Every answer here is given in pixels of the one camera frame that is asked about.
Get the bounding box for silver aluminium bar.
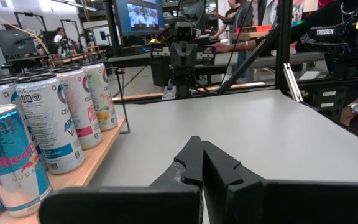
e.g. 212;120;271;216
283;63;304;103

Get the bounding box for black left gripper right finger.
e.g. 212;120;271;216
202;140;358;224

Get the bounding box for white Celsius can black lid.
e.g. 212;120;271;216
14;73;85;175

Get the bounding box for wooden workbench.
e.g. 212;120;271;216
1;46;107;71

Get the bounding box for black monitor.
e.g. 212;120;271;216
0;29;39;57

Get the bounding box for grey desk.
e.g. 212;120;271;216
107;51;326;85

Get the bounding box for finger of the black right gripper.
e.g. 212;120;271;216
183;65;195;88
172;65;184;88

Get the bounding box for Celsius Peach Vibe can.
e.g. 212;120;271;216
52;67;104;150

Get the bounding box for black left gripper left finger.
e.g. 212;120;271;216
39;136;204;224

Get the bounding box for yellow cable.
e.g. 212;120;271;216
0;2;51;55

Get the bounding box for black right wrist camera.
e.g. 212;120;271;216
174;21;197;43

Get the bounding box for person's hand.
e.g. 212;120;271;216
339;108;358;127

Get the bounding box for wooden shelf black metal legs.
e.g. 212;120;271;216
0;67;131;224

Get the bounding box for person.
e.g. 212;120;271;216
211;0;256;83
53;27;68;54
290;0;358;139

